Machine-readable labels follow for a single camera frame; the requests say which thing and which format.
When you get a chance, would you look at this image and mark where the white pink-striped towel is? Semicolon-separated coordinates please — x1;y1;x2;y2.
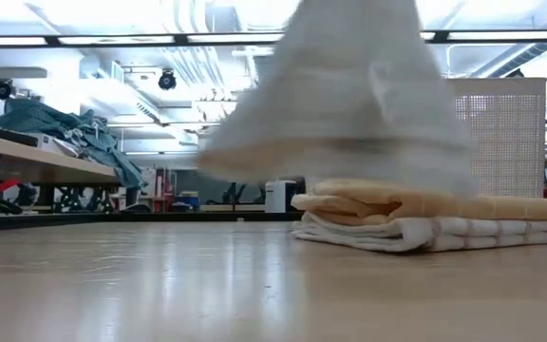
291;211;547;254

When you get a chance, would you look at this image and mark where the yellow checked towel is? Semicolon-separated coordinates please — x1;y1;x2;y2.
290;178;547;227

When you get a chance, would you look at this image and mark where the white digital timer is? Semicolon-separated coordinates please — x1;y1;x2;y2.
264;180;299;214

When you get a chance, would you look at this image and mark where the teal cloth pile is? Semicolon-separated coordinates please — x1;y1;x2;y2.
0;97;149;190

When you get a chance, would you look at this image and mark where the white box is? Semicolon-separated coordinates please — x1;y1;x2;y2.
35;132;83;158

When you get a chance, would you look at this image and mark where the wooden workbench with grey legs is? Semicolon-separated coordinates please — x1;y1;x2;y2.
0;132;123;213

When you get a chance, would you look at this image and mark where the white perforated plastic basket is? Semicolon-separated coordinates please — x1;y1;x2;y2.
446;78;547;199

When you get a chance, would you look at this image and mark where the red clamp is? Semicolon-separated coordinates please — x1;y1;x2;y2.
0;178;22;199

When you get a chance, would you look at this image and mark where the black aluminium table frame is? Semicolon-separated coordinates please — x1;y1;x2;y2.
0;211;304;234

